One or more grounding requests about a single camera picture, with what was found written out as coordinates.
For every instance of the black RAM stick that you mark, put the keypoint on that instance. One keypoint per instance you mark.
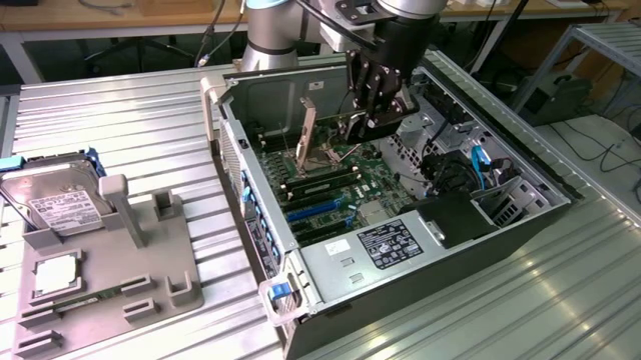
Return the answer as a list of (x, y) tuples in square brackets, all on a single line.
[(325, 187)]

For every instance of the green motherboard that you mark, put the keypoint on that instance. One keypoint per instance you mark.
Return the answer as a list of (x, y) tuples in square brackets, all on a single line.
[(381, 187)]

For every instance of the green GPU card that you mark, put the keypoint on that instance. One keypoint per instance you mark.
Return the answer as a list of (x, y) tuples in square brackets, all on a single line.
[(306, 135)]

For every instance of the blue disk caddy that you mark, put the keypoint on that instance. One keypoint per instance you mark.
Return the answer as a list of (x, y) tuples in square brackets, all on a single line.
[(95, 161)]

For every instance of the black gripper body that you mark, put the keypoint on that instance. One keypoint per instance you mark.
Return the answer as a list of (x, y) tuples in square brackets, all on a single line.
[(404, 41)]

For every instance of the gray parts rack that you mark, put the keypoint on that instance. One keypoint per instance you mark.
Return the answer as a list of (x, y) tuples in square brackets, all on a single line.
[(110, 270)]

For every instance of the gray power supply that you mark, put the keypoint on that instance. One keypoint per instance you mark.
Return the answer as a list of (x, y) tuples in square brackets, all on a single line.
[(345, 270)]

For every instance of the slotted metal disk bay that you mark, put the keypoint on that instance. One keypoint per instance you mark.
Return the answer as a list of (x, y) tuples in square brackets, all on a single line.
[(511, 204)]

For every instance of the black plastic shroud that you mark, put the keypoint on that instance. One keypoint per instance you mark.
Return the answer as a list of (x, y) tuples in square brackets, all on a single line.
[(453, 221)]

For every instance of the CPU socket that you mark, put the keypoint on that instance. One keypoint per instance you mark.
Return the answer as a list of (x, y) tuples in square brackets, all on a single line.
[(320, 165)]

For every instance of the blue expansion slot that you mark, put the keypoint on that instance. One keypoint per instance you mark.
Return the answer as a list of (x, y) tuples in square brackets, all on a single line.
[(313, 211)]

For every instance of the gray box device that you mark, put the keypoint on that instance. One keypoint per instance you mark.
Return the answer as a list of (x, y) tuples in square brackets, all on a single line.
[(556, 97)]

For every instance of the silver chipset heatsink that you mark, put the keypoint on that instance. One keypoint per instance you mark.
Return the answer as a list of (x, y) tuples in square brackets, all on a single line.
[(376, 213)]

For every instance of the gray wrist camera mount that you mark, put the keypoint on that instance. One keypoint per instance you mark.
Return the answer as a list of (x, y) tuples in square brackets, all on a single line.
[(338, 39)]

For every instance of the blue card retainer strip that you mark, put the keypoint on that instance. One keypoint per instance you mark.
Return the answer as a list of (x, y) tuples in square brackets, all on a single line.
[(258, 215)]

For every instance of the black chair base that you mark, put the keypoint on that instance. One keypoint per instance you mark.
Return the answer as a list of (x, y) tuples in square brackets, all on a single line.
[(141, 50)]

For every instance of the blue plastic case latch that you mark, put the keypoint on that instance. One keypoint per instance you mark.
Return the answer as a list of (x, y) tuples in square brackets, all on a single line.
[(280, 291)]

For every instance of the wooden desk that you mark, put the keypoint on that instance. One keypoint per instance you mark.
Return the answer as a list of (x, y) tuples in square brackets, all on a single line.
[(75, 20)]

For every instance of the open black PC case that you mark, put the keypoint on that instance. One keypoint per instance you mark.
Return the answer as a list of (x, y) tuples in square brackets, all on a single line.
[(501, 240)]

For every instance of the thin metal locking lever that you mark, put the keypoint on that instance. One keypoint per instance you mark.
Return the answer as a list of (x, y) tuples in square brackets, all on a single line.
[(285, 138)]

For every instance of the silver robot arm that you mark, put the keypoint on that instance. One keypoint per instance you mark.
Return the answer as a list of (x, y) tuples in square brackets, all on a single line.
[(270, 33)]

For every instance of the silver hard disk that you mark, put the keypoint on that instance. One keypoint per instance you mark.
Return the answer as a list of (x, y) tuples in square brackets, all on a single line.
[(50, 198)]

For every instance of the silver CPU chip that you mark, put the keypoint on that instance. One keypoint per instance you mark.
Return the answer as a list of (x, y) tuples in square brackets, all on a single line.
[(58, 275)]

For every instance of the perforated metal disk bay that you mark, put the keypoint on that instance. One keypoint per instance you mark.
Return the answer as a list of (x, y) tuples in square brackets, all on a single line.
[(411, 157)]

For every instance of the green RAM stick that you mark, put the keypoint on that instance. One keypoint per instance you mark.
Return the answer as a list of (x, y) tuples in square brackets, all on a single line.
[(85, 300)]

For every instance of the black expansion slot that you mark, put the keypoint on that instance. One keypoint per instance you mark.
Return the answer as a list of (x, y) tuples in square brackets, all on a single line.
[(309, 203), (325, 233), (321, 225)]

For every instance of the metal slat shelf frame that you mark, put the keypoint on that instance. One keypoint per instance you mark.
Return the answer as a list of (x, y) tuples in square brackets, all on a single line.
[(611, 41)]

